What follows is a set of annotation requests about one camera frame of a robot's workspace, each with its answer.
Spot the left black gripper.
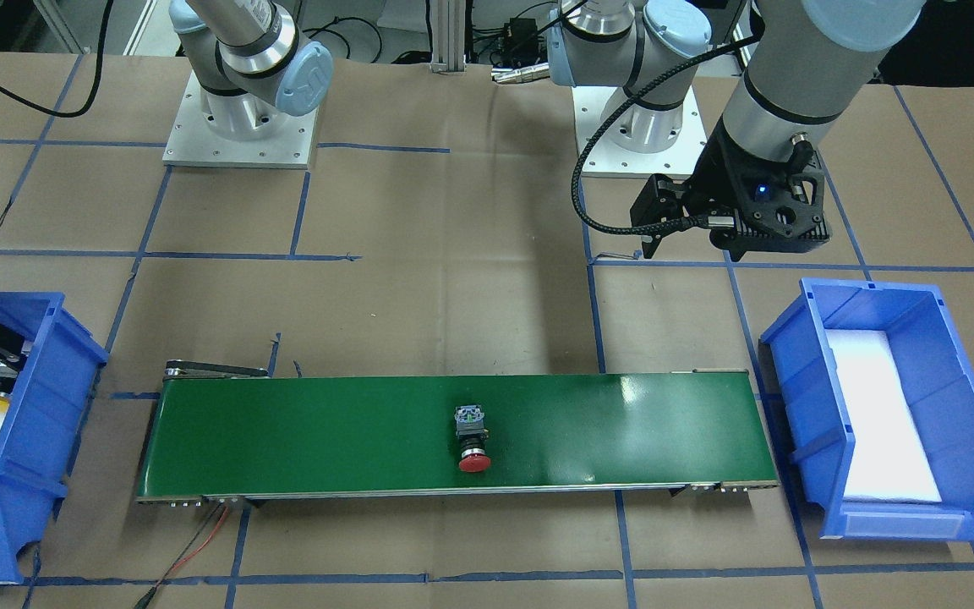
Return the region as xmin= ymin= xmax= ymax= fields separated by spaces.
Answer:
xmin=629 ymin=126 xmax=830 ymax=261

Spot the red mushroom push button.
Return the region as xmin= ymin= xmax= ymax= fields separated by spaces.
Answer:
xmin=455 ymin=404 xmax=491 ymax=474

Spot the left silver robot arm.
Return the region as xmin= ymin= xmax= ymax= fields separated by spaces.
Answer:
xmin=546 ymin=1 xmax=923 ymax=261

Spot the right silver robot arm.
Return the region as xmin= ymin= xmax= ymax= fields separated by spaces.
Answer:
xmin=0 ymin=1 xmax=332 ymax=364

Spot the blue destination bin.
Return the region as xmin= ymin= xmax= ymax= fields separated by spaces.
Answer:
xmin=0 ymin=292 xmax=108 ymax=584

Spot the green conveyor belt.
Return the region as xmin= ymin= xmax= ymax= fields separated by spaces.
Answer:
xmin=136 ymin=371 xmax=779 ymax=502

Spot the white foam pad source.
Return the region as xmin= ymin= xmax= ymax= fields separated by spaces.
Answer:
xmin=827 ymin=329 xmax=943 ymax=504

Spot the blue source bin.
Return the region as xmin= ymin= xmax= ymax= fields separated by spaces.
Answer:
xmin=761 ymin=277 xmax=974 ymax=542

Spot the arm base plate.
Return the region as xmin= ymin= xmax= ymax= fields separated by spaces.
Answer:
xmin=162 ymin=74 xmax=320 ymax=170
xmin=572 ymin=86 xmax=706 ymax=180

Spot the red black wire pair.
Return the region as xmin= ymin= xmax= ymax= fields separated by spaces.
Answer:
xmin=134 ymin=504 xmax=234 ymax=609

